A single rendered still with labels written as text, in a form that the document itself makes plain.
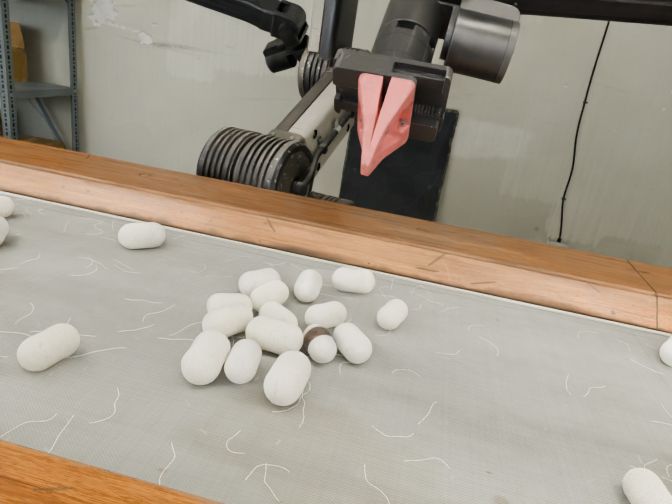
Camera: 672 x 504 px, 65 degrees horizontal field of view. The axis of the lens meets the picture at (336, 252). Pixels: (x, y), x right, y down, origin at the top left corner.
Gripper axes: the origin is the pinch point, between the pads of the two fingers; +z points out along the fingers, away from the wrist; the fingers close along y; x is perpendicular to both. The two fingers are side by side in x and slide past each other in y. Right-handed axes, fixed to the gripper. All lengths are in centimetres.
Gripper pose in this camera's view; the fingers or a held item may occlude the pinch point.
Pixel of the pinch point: (367, 162)
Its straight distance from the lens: 43.9
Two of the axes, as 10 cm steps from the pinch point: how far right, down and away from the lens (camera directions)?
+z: -2.7, 8.3, -4.8
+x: 0.2, 5.1, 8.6
